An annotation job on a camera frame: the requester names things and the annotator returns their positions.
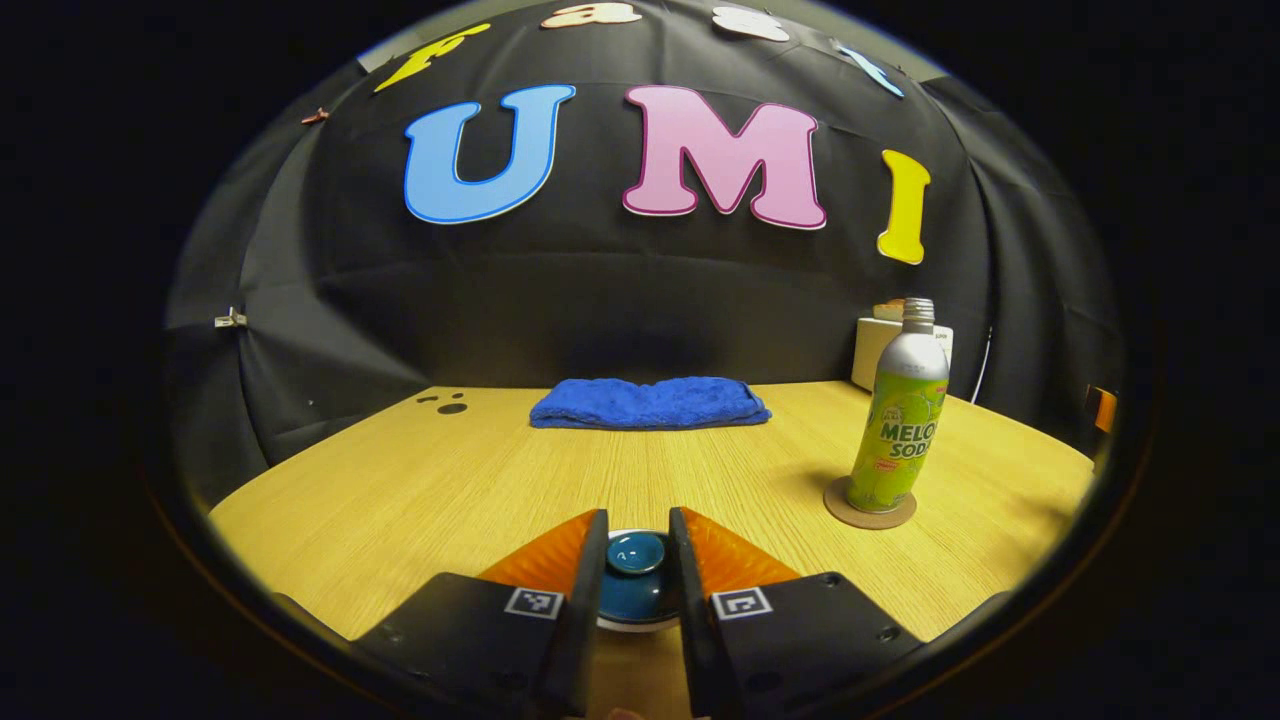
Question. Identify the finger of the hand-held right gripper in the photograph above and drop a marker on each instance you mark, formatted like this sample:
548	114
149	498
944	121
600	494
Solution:
1103	410

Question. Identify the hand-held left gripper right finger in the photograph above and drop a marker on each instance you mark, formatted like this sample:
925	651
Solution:
700	640

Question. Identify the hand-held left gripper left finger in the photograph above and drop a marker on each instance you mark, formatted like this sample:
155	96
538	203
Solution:
580	620

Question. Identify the round cork coaster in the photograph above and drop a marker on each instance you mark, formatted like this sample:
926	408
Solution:
840	515

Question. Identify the silver green water bottle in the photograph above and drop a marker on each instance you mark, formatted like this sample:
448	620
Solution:
900	430

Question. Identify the blue folded towel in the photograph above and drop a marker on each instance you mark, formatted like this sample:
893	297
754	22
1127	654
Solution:
650	403

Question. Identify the toast slice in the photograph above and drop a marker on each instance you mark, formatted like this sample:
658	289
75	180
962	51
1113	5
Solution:
887	308

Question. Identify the white toaster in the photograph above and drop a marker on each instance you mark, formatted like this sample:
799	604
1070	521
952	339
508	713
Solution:
868	355

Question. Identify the black backdrop cloth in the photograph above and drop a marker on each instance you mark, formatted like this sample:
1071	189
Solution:
600	300

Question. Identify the white cloth clip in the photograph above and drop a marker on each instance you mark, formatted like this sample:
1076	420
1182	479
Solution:
230	320

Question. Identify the red cloth clip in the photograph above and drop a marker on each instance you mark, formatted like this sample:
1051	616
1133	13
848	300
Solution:
315	116

